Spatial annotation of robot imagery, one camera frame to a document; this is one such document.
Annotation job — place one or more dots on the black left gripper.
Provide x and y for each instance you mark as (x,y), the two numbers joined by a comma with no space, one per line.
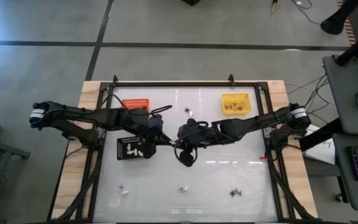
(151,140)

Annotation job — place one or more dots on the black desk leg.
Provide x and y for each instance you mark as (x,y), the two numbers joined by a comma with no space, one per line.
(317,135)

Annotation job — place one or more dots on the black frame clamp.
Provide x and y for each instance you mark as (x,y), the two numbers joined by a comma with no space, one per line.
(115,78)
(231,78)

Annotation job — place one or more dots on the small red tag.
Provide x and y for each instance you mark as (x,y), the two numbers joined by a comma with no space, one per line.
(263,158)

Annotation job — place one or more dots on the orange plastic basket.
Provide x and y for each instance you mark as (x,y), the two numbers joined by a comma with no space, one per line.
(135,102)

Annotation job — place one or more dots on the grey desk top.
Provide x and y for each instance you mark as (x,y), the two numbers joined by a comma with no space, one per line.
(343,186)
(343,93)

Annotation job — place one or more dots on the striped floor mat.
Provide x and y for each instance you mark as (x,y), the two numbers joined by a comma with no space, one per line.
(350,31)

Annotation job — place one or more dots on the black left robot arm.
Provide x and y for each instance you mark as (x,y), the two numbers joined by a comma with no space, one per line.
(82,116)

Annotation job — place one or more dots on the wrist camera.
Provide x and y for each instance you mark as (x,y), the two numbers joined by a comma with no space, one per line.
(155,122)
(186,158)

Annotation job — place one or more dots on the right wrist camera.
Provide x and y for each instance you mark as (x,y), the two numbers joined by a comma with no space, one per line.
(186,158)

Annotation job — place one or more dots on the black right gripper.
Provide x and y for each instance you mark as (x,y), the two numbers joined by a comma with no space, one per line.
(191,137)

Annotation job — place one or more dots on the clear round plastic disc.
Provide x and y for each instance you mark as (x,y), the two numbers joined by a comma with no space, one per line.
(113,200)

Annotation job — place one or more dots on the black plastic basket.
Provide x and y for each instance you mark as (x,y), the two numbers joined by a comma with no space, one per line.
(121,149)

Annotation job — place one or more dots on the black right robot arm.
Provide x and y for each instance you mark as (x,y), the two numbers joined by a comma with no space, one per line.
(244,124)

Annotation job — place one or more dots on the white box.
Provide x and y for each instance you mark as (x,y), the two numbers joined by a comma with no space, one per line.
(319,149)

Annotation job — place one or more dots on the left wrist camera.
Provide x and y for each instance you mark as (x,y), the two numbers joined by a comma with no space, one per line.
(155,122)

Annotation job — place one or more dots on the person's foot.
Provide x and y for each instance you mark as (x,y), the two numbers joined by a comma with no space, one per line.
(332,25)

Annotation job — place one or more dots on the black aluminium table frame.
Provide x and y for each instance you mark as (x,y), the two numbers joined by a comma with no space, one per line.
(182,84)

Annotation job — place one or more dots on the yellow plastic basket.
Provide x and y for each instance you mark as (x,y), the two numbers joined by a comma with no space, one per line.
(244,98)

